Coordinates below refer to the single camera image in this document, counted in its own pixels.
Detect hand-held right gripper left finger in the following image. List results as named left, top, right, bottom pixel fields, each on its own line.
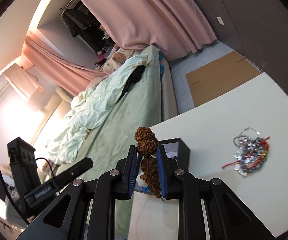
left=15, top=145, right=138, bottom=240

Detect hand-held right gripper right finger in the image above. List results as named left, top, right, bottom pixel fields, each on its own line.
left=157, top=144, right=277, bottom=240

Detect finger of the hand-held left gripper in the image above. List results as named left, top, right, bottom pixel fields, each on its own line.
left=51, top=157, right=94, bottom=183

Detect black jewelry box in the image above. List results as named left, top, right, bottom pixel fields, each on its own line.
left=133, top=137, right=191, bottom=196

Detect brown wrinkled bead bracelet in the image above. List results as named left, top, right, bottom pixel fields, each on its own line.
left=135, top=127, right=165, bottom=202

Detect pile of mixed jewelry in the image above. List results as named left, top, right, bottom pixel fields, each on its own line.
left=221, top=127, right=270, bottom=178

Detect bed with green sheet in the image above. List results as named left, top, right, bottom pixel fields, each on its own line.
left=33, top=44, right=179, bottom=240

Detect beige headboard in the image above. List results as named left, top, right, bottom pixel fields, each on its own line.
left=33, top=87, right=72, bottom=144

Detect pale green duvet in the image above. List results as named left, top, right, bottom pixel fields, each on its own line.
left=45, top=54, right=150, bottom=165

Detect white hanging towel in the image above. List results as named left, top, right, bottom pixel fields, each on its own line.
left=3, top=64, right=44, bottom=102

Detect black garment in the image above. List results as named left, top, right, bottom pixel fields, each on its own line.
left=123, top=65, right=146, bottom=94

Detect narrow pink curtain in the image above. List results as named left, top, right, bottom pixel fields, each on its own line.
left=24, top=35, right=108, bottom=100

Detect plush toys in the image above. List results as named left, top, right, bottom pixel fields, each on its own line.
left=92, top=52, right=107, bottom=71

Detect flat cardboard sheet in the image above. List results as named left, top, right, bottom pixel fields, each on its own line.
left=185, top=51, right=262, bottom=108

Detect printed cartoon pillow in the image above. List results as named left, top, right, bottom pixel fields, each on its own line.
left=102, top=48, right=135, bottom=74

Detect hanging dark clothes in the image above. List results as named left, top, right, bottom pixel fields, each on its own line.
left=62, top=8, right=105, bottom=53

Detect wide pink curtain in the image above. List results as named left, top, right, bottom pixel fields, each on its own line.
left=58, top=0, right=218, bottom=62

